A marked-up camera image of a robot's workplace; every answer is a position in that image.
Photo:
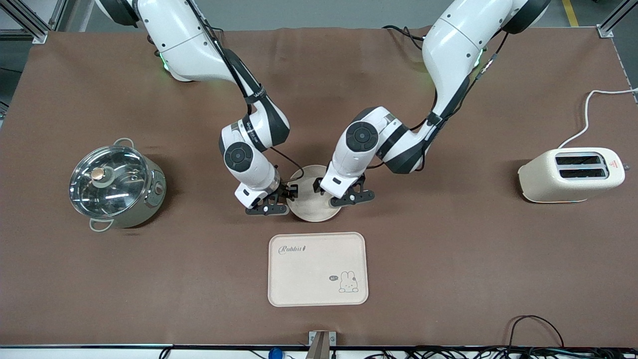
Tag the round cream plate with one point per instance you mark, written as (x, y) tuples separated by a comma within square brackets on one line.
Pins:
[(311, 202)]

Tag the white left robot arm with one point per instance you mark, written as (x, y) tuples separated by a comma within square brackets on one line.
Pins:
[(448, 45)]

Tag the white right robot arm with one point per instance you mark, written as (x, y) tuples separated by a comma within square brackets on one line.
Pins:
[(189, 45)]

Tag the cream rabbit print tray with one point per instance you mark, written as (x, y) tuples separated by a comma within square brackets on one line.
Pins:
[(309, 274)]

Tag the steel electric cooking pot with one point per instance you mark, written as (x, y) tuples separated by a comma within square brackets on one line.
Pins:
[(149, 202)]

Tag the brown table mat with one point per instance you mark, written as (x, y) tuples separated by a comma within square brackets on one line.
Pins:
[(448, 249)]

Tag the glass pot lid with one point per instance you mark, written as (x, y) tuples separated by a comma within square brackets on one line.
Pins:
[(114, 187)]

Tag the blue round knob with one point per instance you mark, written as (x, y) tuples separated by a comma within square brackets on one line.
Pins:
[(275, 354)]

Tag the cream two-slot toaster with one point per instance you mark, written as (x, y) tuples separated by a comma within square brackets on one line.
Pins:
[(548, 182)]

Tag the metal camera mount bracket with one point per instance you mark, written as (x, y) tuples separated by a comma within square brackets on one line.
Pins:
[(321, 344)]

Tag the aluminium frame profile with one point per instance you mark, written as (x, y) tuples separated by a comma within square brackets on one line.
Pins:
[(30, 22), (610, 22)]

